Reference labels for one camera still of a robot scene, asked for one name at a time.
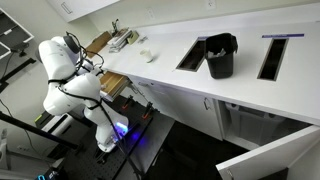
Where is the wooden drawer with white front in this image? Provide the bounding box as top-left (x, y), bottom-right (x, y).
top-left (98, 70), bottom-right (130, 103)

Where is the black landfill trash bin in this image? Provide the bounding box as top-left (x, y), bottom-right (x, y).
top-left (204, 32), bottom-right (239, 80)

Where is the crumpled white paper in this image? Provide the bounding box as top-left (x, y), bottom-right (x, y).
top-left (207, 48), bottom-right (228, 58)

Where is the grey waste bin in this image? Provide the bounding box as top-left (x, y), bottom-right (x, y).
top-left (225, 101), bottom-right (288, 148)

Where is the open white cabinet door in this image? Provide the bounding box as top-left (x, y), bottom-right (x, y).
top-left (215, 124), bottom-right (320, 180)

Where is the closed white cabinet door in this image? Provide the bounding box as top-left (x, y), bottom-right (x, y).
top-left (156, 83), bottom-right (224, 141)

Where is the brown cardboard box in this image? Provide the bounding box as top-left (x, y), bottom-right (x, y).
top-left (84, 30), bottom-right (113, 59)

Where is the black mounting board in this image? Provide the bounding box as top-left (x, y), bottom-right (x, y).
top-left (63, 89), bottom-right (176, 180)

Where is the black controller box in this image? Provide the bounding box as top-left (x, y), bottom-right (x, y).
top-left (34, 111), bottom-right (73, 134)

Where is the black stand bar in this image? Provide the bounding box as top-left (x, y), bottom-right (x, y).
top-left (0, 111), bottom-right (79, 150)

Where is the black device with blue light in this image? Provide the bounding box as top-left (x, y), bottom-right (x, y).
top-left (34, 168), bottom-right (66, 180)

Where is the black floor stand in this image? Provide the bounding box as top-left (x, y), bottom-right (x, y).
top-left (0, 41), bottom-right (37, 94)

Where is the white framed black panel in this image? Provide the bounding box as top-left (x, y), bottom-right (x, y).
top-left (0, 8), bottom-right (35, 61)

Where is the closed white drawer with handle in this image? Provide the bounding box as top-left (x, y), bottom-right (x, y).
top-left (128, 75), bottom-right (161, 111)

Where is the black clamp with red handle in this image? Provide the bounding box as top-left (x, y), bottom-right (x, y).
top-left (141, 101), bottom-right (154, 120)
top-left (121, 94), bottom-right (134, 111)

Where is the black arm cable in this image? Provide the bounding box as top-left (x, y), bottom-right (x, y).
top-left (48, 31), bottom-right (143, 180)

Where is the white wall cabinet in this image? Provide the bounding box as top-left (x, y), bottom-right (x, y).
top-left (46, 0), bottom-right (121, 23)

